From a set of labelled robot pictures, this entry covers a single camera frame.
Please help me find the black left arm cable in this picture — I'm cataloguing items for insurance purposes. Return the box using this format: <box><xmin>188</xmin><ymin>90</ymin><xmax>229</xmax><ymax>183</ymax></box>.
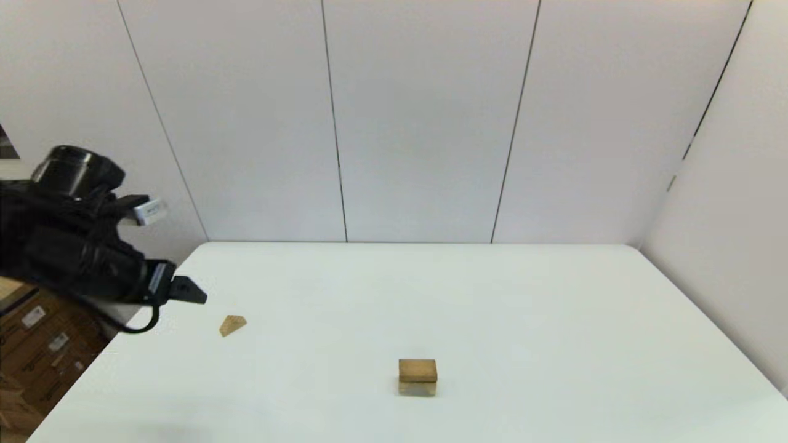
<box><xmin>74</xmin><ymin>294</ymin><xmax>162</xmax><ymax>335</ymax></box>

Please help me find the brown cardboard box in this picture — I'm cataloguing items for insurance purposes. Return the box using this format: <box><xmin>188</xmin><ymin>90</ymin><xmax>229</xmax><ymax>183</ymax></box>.
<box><xmin>0</xmin><ymin>326</ymin><xmax>111</xmax><ymax>419</ymax></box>
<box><xmin>0</xmin><ymin>277</ymin><xmax>39</xmax><ymax>311</ymax></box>
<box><xmin>0</xmin><ymin>375</ymin><xmax>45</xmax><ymax>443</ymax></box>
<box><xmin>0</xmin><ymin>295</ymin><xmax>94</xmax><ymax>377</ymax></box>

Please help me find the rectangular wooden building block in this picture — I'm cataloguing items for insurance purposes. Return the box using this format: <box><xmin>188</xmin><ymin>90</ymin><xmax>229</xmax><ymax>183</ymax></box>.
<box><xmin>398</xmin><ymin>359</ymin><xmax>438</xmax><ymax>385</ymax></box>

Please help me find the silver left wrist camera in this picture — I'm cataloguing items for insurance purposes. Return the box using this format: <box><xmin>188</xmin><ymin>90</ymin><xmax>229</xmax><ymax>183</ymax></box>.
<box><xmin>134</xmin><ymin>198</ymin><xmax>166</xmax><ymax>226</ymax></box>

